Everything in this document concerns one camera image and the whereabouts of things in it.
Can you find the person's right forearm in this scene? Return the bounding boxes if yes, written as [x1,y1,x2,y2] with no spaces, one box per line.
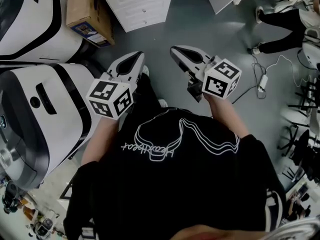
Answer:
[203,93,251,140]

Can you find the black office chair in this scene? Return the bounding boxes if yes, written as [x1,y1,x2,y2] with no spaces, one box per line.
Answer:
[276,123,320,183]

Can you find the white cable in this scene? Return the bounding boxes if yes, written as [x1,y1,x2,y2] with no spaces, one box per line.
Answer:
[264,54,313,88]

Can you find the person's black printed t-shirt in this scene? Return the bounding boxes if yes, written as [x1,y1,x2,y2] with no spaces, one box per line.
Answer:
[62,105,288,240]

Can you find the large white black robot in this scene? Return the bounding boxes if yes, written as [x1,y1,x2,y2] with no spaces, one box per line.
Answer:
[0,0,84,64]
[0,63,99,191]

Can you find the person's left forearm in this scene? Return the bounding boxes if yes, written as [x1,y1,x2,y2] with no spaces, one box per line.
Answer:
[80,115,121,165]

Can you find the white power adapter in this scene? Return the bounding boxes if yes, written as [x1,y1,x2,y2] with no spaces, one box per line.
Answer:
[258,74,269,93]

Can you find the black folding stand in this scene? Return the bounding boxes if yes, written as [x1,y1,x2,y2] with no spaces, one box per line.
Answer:
[59,178,76,200]

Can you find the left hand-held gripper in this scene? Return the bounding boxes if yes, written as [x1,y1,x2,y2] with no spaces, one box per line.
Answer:
[86,50,146,121]

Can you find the black cable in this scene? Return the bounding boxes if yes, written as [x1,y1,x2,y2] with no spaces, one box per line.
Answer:
[231,53,267,105]

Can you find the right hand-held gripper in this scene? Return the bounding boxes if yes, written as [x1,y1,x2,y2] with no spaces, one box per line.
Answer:
[169,44,243,103]

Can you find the person's black trousers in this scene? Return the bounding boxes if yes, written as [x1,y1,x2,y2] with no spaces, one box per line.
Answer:
[131,71,164,111]

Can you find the black metal frame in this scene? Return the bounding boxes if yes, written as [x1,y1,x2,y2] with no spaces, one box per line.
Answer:
[287,77,320,121]

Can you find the brown cardboard box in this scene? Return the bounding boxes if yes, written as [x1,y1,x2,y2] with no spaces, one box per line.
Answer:
[65,0,116,49]

